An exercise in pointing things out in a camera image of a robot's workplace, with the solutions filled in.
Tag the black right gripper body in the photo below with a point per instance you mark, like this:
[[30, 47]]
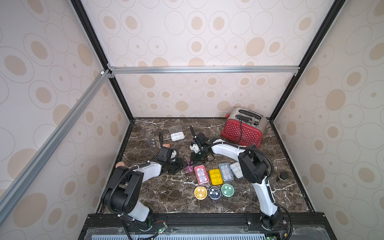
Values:
[[196, 141]]

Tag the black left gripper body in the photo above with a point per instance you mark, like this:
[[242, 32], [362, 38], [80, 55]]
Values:
[[174, 166]]

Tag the purple pillbox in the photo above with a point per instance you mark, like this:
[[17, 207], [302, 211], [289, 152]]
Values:
[[189, 167]]

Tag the red pillbox clear lid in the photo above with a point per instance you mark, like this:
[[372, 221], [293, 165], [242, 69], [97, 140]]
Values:
[[201, 174]]

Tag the white pillbox with amber lid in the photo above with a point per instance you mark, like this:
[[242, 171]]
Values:
[[216, 177]]

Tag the teal rectangular pillbox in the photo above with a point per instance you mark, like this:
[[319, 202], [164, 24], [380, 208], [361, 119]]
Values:
[[226, 172]]

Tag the white pillbox clear lid front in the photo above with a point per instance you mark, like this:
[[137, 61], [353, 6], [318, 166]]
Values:
[[236, 169]]

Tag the white pillbox clear lid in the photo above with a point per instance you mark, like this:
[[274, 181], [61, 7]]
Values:
[[176, 133], [236, 169]]

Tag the yellow round pillbox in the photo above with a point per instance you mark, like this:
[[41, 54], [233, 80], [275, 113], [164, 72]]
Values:
[[200, 193]]

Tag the dark blue round pillbox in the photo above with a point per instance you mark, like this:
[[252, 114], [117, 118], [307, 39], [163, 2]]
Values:
[[214, 193]]

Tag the green round pillbox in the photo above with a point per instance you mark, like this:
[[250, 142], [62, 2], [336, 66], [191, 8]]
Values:
[[227, 190]]

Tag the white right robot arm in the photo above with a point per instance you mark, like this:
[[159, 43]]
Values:
[[256, 167]]

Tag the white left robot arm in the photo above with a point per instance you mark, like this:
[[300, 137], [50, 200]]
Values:
[[121, 195]]

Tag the clear small pillbox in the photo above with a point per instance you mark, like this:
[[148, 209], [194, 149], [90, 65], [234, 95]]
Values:
[[152, 142]]

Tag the white pillbox clear lid rear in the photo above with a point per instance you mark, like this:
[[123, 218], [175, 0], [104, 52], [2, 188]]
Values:
[[176, 133]]

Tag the red and silver toaster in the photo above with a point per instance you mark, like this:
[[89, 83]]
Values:
[[245, 127]]

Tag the small black cap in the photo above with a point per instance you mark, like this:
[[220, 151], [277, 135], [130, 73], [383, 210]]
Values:
[[282, 176]]

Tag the aluminium frame crossbar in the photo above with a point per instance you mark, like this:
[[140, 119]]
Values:
[[202, 70]]

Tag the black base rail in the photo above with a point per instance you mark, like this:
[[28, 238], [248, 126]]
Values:
[[301, 226]]

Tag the aluminium frame side bar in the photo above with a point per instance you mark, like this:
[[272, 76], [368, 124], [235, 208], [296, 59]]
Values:
[[21, 184]]

